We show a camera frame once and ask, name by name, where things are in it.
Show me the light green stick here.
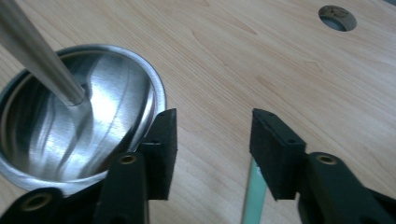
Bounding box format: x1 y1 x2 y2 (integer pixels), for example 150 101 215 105
240 157 269 224

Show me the round cable hole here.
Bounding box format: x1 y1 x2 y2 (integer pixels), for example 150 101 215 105
318 5 358 33

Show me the stainless steel cup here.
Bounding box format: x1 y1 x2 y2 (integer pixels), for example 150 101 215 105
0 44 168 197

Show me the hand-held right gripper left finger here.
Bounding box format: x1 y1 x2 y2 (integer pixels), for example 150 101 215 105
92 107 178 224

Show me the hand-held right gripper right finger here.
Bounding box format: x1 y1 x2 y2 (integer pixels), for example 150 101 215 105
249 107 396 224

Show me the metal rod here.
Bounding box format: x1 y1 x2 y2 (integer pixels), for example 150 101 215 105
0 0 87 106

